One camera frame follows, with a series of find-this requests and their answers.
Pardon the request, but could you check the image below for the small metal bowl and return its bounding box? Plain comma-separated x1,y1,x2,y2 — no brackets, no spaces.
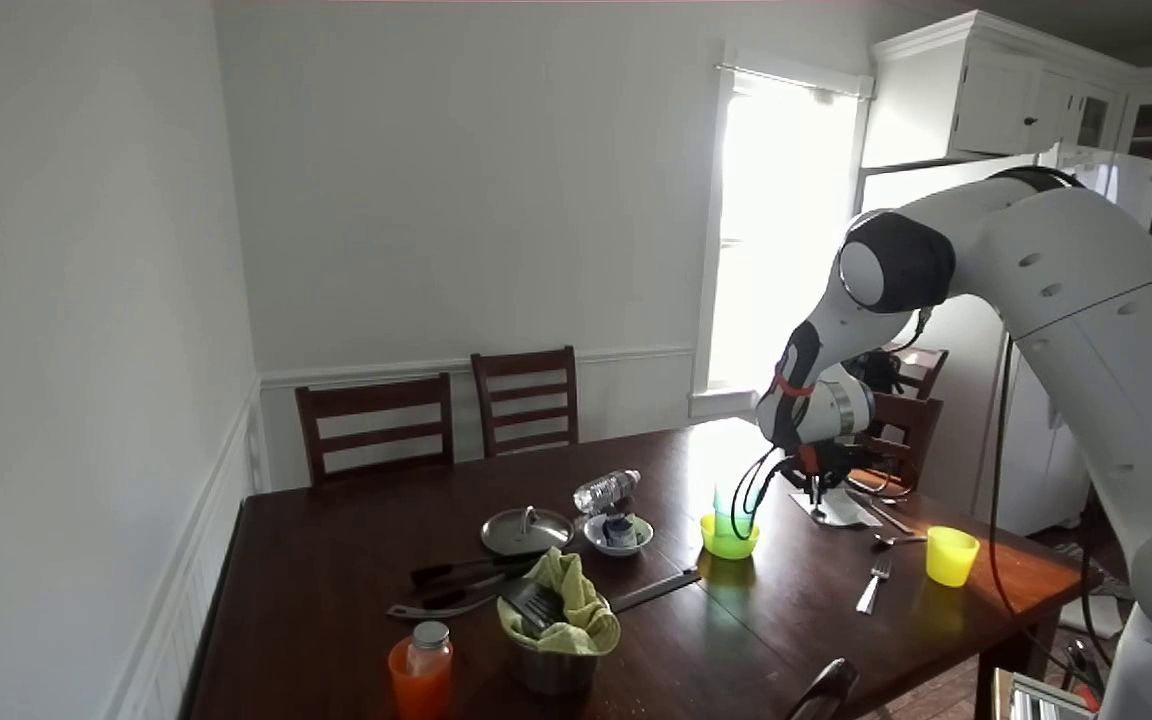
578,507,661,558

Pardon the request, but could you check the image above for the clear plastic bottle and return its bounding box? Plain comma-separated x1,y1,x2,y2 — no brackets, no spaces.
570,462,648,519

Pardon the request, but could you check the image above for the yellow-green cloth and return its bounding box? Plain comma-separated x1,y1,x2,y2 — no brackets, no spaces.
491,544,630,658

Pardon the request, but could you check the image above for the green cup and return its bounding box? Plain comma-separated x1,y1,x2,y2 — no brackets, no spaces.
695,507,763,564

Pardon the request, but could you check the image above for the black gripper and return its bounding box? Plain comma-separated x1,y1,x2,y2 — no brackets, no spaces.
786,438,877,498

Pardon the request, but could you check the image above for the white tall cabinet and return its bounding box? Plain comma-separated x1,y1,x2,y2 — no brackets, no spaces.
864,7,1152,256

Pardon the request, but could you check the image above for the silver fork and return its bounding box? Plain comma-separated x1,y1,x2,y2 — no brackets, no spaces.
854,564,898,618

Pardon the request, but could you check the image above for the bright window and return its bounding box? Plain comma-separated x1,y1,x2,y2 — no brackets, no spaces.
701,56,867,404

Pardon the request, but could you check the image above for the blue plastic cup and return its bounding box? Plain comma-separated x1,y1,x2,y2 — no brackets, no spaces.
714,485,758,528

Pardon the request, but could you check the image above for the dark ladle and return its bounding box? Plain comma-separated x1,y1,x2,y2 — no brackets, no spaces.
385,579,517,629

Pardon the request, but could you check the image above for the orange bottle with white cap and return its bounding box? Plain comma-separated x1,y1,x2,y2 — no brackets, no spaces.
385,617,461,720

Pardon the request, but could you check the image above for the yellow plastic cup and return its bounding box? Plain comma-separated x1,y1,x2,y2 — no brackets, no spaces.
922,519,985,590

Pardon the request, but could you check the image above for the white plate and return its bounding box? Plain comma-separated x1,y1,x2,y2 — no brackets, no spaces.
810,485,890,531

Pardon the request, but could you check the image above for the white refrigerator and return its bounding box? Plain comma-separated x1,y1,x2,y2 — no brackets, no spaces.
855,145,1152,534

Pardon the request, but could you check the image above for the dark table knife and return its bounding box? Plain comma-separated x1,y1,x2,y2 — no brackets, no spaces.
609,564,705,617

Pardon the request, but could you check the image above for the silver butter knife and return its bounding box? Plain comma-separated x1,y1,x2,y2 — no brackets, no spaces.
854,479,928,534

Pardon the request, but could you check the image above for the black spatula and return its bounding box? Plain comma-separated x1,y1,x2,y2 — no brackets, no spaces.
407,552,542,599

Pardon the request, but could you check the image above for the metal pan lid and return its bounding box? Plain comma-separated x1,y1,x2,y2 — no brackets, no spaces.
475,498,578,558

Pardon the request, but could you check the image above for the gray metal box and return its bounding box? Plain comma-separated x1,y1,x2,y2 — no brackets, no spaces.
994,663,1099,720

